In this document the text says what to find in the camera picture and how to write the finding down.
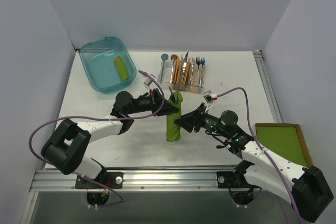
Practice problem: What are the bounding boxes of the green paper napkin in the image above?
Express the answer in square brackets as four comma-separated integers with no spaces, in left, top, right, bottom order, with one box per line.
[166,90,183,142]

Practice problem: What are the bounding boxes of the copper fork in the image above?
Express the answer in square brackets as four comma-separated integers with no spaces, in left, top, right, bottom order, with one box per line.
[169,87,176,103]

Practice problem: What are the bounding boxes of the teal spoon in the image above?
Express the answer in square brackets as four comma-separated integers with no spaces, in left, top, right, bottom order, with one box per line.
[173,93,179,104]
[160,53,169,81]

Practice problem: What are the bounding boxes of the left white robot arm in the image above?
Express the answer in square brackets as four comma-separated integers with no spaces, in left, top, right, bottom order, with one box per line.
[41,89,180,188]

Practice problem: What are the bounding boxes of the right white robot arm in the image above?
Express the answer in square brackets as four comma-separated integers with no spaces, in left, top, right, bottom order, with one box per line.
[175,104,334,222]

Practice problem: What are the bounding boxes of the rolled green napkin bundle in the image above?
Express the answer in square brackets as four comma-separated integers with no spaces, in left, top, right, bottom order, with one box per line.
[114,56,129,82]

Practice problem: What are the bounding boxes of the green napkin stack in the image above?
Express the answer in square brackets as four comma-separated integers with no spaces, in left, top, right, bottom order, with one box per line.
[256,126,307,166]

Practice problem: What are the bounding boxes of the cardboard napkin tray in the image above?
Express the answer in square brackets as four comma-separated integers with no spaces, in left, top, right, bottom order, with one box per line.
[253,123,313,168]

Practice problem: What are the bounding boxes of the clear cutlery organizer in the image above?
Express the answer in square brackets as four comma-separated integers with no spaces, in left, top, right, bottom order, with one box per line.
[158,56,206,93]

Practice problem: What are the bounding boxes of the black knife in organizer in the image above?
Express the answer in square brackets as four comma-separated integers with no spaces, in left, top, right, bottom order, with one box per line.
[183,51,191,79]

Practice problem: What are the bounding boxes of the copper spoon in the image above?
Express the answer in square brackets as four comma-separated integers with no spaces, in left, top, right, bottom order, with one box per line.
[170,54,178,83]

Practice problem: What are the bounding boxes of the teal spoon in organizer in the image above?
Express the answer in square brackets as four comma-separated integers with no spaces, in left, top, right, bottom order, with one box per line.
[160,53,169,81]

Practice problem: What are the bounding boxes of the teal plastic bin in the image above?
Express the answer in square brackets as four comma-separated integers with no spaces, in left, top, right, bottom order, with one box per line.
[79,37,137,93]

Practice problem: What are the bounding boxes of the blue iridescent fork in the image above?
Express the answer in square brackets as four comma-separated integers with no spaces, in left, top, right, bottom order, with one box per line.
[199,57,206,87]

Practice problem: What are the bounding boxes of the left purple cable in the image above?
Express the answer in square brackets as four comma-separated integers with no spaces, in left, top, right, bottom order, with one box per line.
[28,70,166,208]

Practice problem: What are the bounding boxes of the purple cable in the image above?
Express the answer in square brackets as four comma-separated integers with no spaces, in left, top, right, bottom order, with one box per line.
[28,70,166,208]
[209,86,302,224]

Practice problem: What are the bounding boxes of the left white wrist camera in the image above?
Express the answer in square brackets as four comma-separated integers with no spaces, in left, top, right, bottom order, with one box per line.
[143,74,156,90]

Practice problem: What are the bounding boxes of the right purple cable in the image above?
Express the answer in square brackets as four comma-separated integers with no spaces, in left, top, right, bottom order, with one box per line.
[209,86,302,224]

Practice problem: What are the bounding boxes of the aluminium frame rail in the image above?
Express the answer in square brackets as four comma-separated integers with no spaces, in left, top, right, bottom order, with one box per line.
[28,165,312,193]

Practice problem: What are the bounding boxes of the right side aluminium rail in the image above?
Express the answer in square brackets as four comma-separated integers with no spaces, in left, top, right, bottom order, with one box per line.
[253,50,282,123]

